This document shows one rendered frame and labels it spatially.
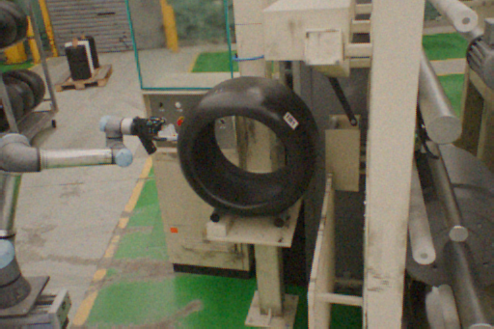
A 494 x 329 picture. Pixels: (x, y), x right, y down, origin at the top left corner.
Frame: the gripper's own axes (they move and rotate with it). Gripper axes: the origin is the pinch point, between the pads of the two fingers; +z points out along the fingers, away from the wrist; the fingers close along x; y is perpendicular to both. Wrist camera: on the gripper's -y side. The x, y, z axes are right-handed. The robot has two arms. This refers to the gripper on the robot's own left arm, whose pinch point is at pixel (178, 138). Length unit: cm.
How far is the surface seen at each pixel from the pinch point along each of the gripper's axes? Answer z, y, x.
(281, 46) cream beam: 48, 51, -35
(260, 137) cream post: 30.7, -6.5, 26.9
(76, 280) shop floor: -91, -135, 39
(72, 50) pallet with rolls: -384, -105, 483
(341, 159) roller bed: 69, -9, 20
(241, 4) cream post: 19, 54, 27
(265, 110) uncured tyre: 40.0, 22.2, -11.4
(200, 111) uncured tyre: 14.2, 18.2, -10.9
